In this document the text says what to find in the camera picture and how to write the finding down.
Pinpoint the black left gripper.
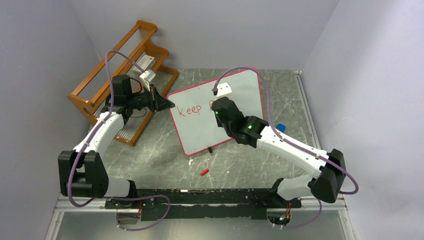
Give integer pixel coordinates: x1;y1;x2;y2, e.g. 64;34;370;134
127;84;175;113

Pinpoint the pink-framed whiteboard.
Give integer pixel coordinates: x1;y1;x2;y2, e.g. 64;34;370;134
165;67;265;157

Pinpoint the red marker cap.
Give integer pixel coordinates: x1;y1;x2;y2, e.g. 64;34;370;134
200;168;209;176

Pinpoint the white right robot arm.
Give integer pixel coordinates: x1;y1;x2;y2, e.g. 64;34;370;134
211;97;346;207

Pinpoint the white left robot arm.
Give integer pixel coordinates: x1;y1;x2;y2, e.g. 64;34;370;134
58;74;175;208

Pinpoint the orange wooden rack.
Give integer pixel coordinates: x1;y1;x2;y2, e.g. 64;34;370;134
67;20;179;146

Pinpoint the white red box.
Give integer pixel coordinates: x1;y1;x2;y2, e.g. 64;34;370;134
132;54;156;75

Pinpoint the blue eraser block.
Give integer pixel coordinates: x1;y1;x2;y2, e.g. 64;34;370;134
275;123;286;133

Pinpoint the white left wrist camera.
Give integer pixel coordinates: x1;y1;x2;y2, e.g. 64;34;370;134
139;69;156;84

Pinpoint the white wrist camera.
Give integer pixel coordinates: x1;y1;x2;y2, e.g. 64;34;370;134
216;82;232;99
139;69;156;84

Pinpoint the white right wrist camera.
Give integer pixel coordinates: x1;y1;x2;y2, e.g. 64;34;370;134
216;82;232;99

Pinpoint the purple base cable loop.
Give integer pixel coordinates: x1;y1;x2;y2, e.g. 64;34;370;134
115;194;171;232

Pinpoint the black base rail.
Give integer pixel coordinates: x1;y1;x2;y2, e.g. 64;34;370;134
104;188;302;221

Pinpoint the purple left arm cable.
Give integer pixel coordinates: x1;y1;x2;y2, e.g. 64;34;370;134
66;50;147;209

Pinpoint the aluminium frame rail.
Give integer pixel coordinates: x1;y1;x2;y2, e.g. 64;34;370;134
292;70;357;240

